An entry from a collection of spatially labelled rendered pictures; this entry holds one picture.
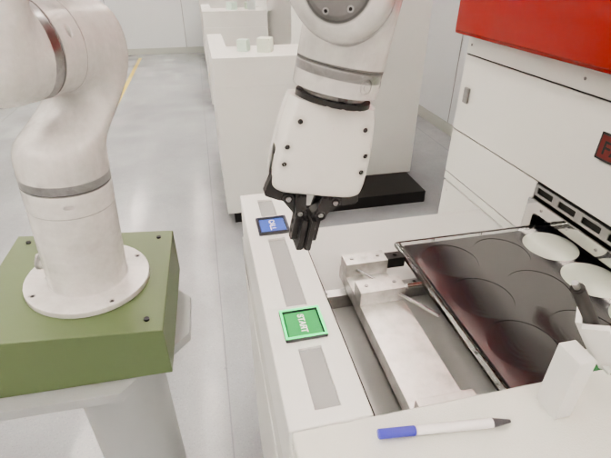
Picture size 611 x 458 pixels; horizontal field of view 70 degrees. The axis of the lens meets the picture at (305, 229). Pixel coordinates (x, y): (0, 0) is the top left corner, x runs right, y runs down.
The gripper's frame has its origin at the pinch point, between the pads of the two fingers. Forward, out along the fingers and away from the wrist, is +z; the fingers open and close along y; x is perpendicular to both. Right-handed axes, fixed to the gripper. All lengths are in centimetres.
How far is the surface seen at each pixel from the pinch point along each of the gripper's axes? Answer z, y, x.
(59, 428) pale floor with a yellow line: 123, 49, -67
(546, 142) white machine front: -6, -57, -31
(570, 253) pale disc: 10, -58, -14
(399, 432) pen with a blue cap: 12.5, -8.6, 17.8
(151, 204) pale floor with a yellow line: 118, 31, -229
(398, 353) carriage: 20.0, -18.6, 0.3
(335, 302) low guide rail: 25.0, -15.1, -17.6
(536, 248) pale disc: 11, -53, -17
